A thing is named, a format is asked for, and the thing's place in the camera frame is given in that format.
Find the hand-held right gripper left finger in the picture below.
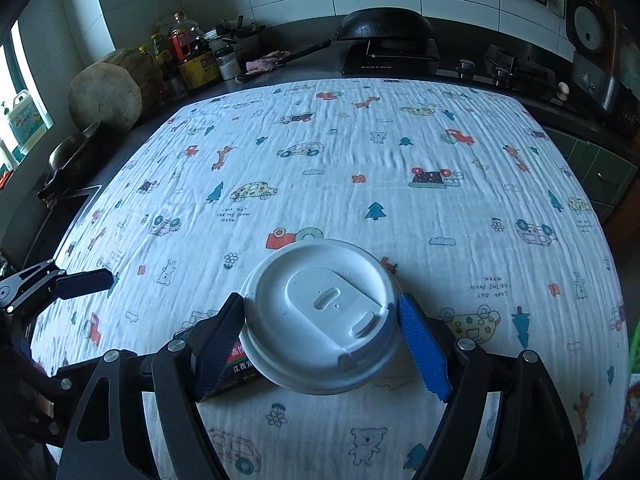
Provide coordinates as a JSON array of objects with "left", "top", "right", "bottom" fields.
[{"left": 55, "top": 291, "right": 247, "bottom": 480}]

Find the black wok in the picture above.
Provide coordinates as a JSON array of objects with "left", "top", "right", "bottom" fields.
[{"left": 277, "top": 8, "right": 437, "bottom": 63}]

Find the green plastic basket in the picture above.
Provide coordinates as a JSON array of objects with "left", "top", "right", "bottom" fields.
[{"left": 622, "top": 317, "right": 640, "bottom": 376}]

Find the green kitchen cabinet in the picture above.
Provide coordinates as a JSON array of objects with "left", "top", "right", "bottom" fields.
[{"left": 542, "top": 125, "right": 640, "bottom": 226}]

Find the utensil rack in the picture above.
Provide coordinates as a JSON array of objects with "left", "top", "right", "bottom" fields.
[{"left": 207, "top": 17, "right": 266, "bottom": 43}]

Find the kitchen sink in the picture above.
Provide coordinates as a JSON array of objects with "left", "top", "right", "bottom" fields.
[{"left": 0, "top": 185, "right": 103, "bottom": 271}]

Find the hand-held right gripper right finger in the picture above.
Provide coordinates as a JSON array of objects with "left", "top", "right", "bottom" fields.
[{"left": 396, "top": 292, "right": 585, "bottom": 480}]

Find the metal frying pan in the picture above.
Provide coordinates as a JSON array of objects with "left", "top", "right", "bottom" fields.
[{"left": 37, "top": 120, "right": 103, "bottom": 198}]

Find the printed blanket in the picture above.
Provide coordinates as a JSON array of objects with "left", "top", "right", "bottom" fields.
[{"left": 30, "top": 79, "right": 631, "bottom": 480}]

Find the black rice cooker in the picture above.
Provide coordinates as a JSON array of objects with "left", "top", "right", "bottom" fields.
[{"left": 565, "top": 0, "right": 640, "bottom": 126}]

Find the pink cloth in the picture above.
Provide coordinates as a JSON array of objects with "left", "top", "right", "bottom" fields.
[{"left": 245, "top": 51, "right": 291, "bottom": 75}]

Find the white plastic cup lid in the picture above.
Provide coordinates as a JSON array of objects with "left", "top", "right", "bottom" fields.
[{"left": 239, "top": 240, "right": 405, "bottom": 395}]

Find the black gas stove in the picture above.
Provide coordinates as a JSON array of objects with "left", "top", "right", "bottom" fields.
[{"left": 440, "top": 44, "right": 571, "bottom": 106}]

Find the detergent bottle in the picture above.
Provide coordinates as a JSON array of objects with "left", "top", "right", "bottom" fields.
[{"left": 2, "top": 89, "right": 43, "bottom": 156}]

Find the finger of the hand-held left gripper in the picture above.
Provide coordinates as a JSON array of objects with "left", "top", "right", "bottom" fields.
[
  {"left": 0, "top": 332, "right": 83, "bottom": 446},
  {"left": 0, "top": 259, "right": 115, "bottom": 313}
]

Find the small white jar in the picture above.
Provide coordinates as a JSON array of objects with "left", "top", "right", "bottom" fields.
[{"left": 215, "top": 47, "right": 238, "bottom": 81}]

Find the black induction cooker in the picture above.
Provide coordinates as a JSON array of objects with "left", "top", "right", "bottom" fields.
[{"left": 342, "top": 37, "right": 441, "bottom": 77}]

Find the round wooden chopping block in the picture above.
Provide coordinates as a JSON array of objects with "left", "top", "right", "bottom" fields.
[{"left": 67, "top": 49, "right": 163, "bottom": 133}]

